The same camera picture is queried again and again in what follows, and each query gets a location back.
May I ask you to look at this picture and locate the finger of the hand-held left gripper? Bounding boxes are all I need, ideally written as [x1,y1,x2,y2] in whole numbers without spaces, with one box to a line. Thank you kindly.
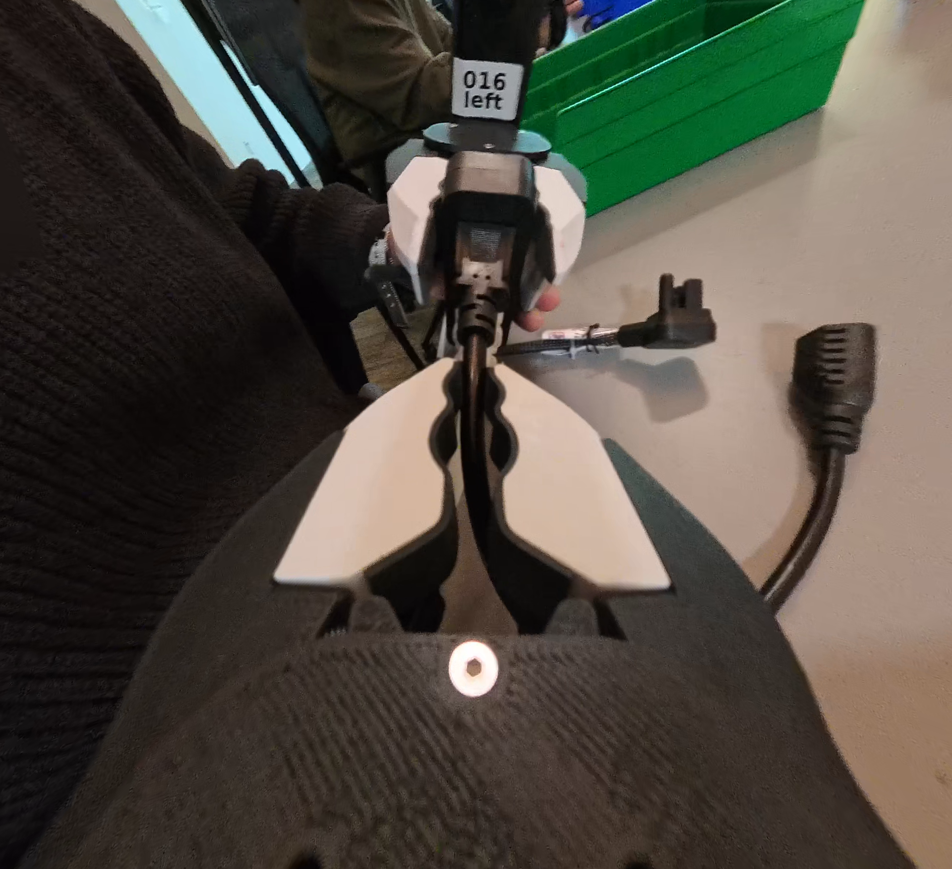
[519,155,590,312]
[385,154,456,312]

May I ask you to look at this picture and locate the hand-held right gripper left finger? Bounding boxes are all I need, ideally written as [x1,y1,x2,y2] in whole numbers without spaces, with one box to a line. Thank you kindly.
[272,356,464,589]

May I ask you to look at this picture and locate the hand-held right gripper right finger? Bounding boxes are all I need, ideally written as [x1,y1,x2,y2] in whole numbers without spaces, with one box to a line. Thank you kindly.
[485,361,672,593]

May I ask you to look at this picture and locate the black power cord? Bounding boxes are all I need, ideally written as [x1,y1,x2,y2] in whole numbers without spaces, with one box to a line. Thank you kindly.
[446,218,880,613]

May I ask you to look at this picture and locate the person's left forearm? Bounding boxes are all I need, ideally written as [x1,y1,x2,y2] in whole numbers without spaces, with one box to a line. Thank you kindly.
[223,159,391,335]

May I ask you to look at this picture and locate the grey desk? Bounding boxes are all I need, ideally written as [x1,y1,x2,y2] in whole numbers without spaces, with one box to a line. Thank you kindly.
[350,0,952,869]

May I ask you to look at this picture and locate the person's left hand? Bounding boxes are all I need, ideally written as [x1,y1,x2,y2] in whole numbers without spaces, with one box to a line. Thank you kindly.
[515,284,562,335]

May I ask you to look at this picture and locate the green plastic bin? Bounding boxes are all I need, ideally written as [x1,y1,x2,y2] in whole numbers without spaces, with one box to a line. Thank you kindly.
[521,0,893,218]

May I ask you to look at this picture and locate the black office chair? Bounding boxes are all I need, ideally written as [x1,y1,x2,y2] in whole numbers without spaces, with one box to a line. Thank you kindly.
[167,0,336,189]

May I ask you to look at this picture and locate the person's torso in black sweater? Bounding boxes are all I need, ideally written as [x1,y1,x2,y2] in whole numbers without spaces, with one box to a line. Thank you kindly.
[0,0,388,863]

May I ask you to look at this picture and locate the grey perforated wrist strap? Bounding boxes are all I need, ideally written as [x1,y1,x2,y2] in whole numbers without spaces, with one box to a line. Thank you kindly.
[364,230,409,335]

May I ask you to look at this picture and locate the black braided cable with plug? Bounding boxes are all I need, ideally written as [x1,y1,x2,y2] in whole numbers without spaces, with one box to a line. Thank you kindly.
[497,274,718,363]

